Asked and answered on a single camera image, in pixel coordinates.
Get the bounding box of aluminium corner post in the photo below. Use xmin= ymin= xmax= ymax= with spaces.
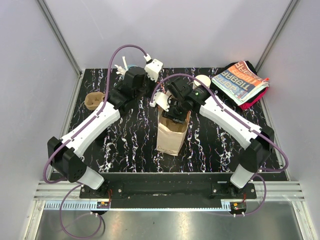
xmin=36 ymin=0 xmax=82 ymax=76
xmin=255 ymin=0 xmax=300 ymax=72

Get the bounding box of blue cup with stirrers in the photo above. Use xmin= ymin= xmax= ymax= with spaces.
xmin=125 ymin=65 xmax=140 ymax=76

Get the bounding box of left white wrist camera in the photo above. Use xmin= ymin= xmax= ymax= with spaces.
xmin=144 ymin=53 xmax=164 ymax=82

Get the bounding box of right aluminium corner post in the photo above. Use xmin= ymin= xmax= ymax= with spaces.
xmin=255 ymin=0 xmax=300 ymax=72

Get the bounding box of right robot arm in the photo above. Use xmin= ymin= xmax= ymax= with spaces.
xmin=163 ymin=76 xmax=274 ymax=199

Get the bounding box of brown paper takeout bag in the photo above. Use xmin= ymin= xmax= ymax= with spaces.
xmin=156 ymin=107 xmax=191 ymax=156

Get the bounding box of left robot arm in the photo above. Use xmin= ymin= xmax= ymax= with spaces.
xmin=47 ymin=67 xmax=159 ymax=198

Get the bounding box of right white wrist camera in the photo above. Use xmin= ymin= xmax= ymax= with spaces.
xmin=149 ymin=92 xmax=170 ymax=112

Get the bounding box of stack of paper cups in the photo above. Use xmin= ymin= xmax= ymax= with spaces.
xmin=192 ymin=74 xmax=211 ymax=89

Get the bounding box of aluminium frame rail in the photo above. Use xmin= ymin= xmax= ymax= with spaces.
xmin=33 ymin=180 xmax=305 ymax=212

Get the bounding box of cardboard cup carrier stack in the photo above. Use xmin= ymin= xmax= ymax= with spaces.
xmin=84 ymin=91 xmax=105 ymax=111

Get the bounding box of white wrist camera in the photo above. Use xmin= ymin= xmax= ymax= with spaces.
xmin=149 ymin=92 xmax=170 ymax=112
xmin=144 ymin=53 xmax=164 ymax=82

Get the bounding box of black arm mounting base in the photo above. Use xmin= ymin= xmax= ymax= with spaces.
xmin=79 ymin=172 xmax=257 ymax=200

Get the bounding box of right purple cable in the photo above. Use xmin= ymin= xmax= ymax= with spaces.
xmin=149 ymin=73 xmax=290 ymax=217

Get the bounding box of left aluminium corner post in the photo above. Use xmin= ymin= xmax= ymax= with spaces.
xmin=36 ymin=0 xmax=82 ymax=76

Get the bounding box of stack of black lids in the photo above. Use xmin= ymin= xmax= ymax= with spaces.
xmin=95 ymin=132 xmax=107 ymax=146

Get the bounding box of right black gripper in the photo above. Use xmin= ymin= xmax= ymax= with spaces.
xmin=161 ymin=97 xmax=188 ymax=125

